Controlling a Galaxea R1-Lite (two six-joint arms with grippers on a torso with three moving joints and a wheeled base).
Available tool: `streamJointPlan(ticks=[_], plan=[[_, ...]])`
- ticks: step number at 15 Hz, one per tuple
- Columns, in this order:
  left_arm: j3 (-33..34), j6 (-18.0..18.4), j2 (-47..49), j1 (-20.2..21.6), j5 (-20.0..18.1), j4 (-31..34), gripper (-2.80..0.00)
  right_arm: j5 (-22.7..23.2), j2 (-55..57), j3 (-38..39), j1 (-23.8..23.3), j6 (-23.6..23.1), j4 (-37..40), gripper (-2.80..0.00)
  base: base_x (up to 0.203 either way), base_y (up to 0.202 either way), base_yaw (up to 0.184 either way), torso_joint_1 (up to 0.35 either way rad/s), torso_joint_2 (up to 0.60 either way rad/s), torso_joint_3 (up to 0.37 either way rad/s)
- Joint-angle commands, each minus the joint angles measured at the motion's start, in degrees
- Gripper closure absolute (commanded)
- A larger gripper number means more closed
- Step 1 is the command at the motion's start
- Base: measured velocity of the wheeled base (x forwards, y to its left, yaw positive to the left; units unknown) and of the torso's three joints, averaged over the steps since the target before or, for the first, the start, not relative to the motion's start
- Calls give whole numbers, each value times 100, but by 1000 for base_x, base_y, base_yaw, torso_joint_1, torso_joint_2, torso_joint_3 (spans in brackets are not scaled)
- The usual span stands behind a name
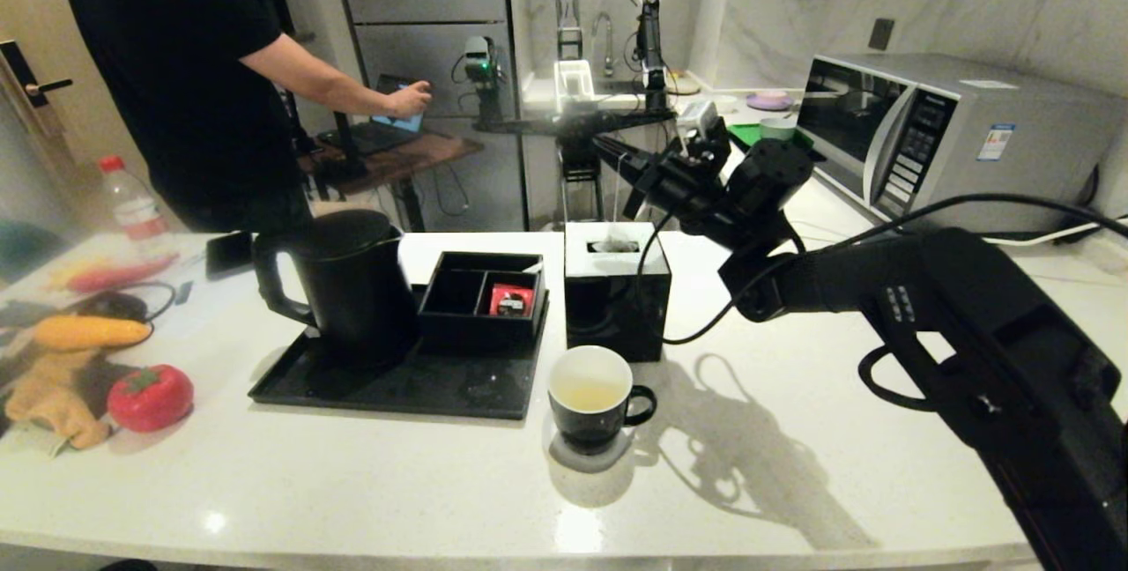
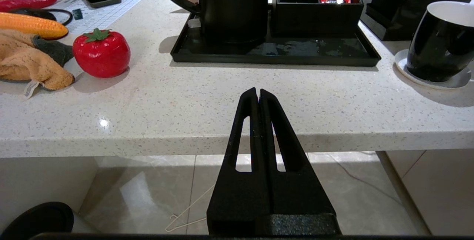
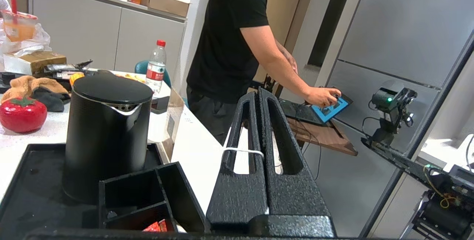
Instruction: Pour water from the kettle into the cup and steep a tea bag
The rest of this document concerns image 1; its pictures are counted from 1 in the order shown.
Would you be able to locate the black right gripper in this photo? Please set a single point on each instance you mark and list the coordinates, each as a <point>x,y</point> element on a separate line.
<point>687,183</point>

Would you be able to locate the red toy chili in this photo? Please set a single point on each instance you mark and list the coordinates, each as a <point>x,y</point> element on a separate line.
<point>119,276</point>

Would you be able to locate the black mug white inside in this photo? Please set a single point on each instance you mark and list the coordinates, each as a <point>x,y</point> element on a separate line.
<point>589,426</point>

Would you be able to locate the grey bowl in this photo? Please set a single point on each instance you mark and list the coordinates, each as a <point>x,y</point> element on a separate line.
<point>780,124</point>

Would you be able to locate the black tissue box white lid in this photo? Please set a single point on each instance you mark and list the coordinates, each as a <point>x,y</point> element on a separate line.
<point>608,315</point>

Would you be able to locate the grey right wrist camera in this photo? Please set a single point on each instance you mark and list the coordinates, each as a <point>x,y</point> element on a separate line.
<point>699,120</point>

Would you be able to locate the silver microwave oven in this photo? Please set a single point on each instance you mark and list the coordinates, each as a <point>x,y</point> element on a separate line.
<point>1013,148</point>

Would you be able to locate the chrome kitchen faucet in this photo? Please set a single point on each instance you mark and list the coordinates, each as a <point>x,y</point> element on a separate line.
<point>606,42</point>

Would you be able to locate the black teleoperation platform stand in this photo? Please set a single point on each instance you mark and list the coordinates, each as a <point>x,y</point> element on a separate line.
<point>546,123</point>

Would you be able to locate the person in black shirt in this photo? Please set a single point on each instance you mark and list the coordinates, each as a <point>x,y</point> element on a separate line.
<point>176,69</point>

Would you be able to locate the small grey flat card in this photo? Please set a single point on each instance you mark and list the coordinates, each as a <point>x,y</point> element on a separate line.
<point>182,292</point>

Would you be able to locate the brown wooden stool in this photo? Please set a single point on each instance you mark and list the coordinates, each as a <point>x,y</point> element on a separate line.
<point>414,157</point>

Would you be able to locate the black rectangular serving tray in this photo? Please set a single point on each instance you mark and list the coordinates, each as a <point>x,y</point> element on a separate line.
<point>397,393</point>

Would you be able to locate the red sachet packet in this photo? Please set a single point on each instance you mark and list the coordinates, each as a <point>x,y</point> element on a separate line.
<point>511,300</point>

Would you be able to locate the white round coaster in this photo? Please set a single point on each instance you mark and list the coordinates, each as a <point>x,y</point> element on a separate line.
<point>610,463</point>

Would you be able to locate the open laptop blue screen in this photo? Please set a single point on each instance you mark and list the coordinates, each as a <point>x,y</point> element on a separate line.
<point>379,135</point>

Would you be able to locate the purple plate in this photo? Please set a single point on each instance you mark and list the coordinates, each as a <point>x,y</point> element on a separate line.
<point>768,100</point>

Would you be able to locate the black compartment organizer box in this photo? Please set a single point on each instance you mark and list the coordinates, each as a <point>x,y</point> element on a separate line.
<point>449,298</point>

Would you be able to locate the grey tea bag teal tag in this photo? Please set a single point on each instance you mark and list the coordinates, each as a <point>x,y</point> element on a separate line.
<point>614,245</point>

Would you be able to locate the black handheld device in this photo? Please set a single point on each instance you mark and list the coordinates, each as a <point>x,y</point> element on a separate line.
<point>344,144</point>

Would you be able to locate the yellow toy corn cob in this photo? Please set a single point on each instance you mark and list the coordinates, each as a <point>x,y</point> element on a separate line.
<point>88,333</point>

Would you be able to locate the black smartphone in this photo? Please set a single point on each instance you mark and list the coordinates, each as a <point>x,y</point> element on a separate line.
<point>227,254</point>

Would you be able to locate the small white bowl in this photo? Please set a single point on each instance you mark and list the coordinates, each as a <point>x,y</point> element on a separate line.
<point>727,102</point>

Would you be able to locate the white dish rack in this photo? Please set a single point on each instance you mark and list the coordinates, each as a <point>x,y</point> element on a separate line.
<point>573,85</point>

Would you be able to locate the tall black metal stand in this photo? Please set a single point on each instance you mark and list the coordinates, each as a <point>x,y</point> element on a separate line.
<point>568,14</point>

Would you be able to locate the black electric kettle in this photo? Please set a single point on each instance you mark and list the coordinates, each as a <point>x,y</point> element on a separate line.
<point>352,289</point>

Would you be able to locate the red toy tomato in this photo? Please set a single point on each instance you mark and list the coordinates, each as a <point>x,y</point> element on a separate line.
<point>150,397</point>

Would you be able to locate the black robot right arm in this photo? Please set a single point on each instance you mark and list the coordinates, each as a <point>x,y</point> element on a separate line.
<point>969,307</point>

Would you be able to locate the beige wooden door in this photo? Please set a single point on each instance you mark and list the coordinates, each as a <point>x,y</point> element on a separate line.
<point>35,16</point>

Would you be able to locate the clear bottle red cap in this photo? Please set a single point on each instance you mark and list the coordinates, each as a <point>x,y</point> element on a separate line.
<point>132,205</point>

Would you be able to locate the green tray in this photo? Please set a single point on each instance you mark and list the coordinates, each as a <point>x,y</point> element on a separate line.
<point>747,135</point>

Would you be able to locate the black wall outlet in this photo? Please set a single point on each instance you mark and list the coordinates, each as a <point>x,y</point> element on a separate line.
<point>879,33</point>

